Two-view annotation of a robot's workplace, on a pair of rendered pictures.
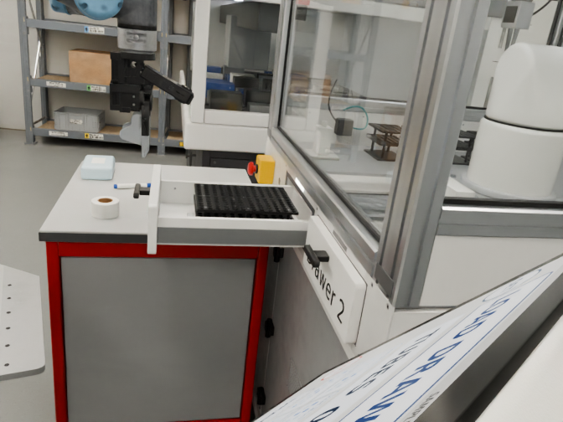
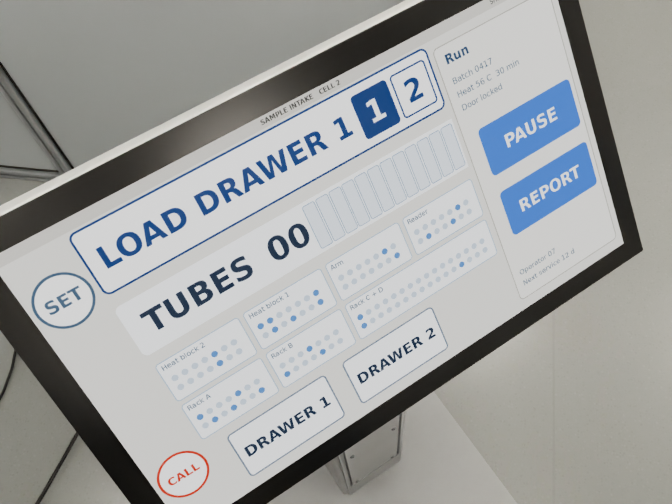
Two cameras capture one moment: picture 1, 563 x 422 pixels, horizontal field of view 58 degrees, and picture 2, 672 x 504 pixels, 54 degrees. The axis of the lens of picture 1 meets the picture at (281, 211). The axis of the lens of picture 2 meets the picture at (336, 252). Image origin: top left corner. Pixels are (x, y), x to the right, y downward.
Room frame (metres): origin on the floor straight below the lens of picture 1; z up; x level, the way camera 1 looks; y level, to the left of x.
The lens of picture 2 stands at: (0.41, 0.11, 1.54)
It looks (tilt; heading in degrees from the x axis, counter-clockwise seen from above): 61 degrees down; 204
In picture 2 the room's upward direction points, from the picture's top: 8 degrees counter-clockwise
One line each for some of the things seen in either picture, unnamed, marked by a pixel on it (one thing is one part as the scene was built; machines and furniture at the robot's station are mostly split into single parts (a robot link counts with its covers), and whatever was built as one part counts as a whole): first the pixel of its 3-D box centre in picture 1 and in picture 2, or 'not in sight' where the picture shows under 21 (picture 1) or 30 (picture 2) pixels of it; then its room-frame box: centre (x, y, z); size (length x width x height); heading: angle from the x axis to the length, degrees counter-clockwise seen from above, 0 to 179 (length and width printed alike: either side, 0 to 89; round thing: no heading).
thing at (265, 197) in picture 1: (242, 209); not in sight; (1.10, 0.09, 0.87); 0.22 x 0.18 x 0.06; 104
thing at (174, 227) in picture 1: (246, 212); not in sight; (1.10, 0.08, 0.86); 0.40 x 0.26 x 0.06; 104
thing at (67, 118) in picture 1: (80, 119); not in sight; (4.73, 2.01, 0.22); 0.40 x 0.30 x 0.17; 98
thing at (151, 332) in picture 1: (162, 300); not in sight; (1.46, 0.36, 0.38); 0.62 x 0.58 x 0.76; 14
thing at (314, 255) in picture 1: (317, 255); not in sight; (0.82, -0.07, 0.91); 0.07 x 0.04 x 0.01; 14
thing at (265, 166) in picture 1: (263, 169); not in sight; (1.45, 0.07, 0.88); 0.07 x 0.05 x 0.07; 14
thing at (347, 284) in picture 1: (329, 271); not in sight; (0.82, -0.10, 0.87); 0.29 x 0.02 x 0.11; 14
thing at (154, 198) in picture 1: (154, 204); not in sight; (1.06, 0.28, 0.87); 0.29 x 0.02 x 0.11; 14
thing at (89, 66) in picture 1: (95, 67); not in sight; (4.76, 1.86, 0.72); 0.41 x 0.32 x 0.28; 98
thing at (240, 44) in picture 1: (291, 55); not in sight; (2.87, 0.04, 1.13); 1.78 x 1.14 x 0.45; 14
